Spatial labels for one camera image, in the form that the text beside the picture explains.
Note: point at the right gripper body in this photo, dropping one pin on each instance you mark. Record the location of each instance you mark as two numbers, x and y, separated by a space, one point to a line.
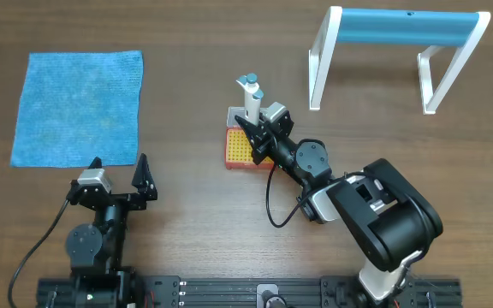
287 127

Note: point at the white pipette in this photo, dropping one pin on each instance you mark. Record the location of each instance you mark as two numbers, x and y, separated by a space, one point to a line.
251 104

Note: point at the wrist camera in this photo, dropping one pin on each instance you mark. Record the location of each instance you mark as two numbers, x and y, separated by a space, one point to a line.
94 179
276 112

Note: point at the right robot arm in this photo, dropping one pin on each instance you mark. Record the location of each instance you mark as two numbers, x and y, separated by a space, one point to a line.
400 231

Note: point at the blue cloth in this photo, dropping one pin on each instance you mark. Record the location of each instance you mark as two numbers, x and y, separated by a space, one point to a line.
77 109

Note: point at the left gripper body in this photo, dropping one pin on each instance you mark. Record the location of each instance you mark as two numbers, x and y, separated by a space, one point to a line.
122 199

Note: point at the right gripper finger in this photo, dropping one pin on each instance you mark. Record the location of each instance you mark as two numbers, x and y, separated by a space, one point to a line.
251 130

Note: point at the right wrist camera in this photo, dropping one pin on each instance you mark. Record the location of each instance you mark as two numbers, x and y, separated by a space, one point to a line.
276 112

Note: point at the mounting rail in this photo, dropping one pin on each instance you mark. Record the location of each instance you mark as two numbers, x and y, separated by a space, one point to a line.
229 293

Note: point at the white and blue stand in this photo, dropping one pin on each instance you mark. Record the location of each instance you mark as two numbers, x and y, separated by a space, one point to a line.
405 27

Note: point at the red and yellow tip box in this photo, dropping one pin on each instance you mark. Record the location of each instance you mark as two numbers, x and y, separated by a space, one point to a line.
238 147

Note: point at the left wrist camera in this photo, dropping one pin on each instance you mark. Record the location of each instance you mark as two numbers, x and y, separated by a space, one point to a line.
94 179

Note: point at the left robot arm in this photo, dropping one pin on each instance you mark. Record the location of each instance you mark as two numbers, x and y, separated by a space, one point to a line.
86 246

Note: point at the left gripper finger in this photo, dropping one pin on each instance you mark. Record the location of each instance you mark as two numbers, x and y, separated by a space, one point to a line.
96 164
145 181

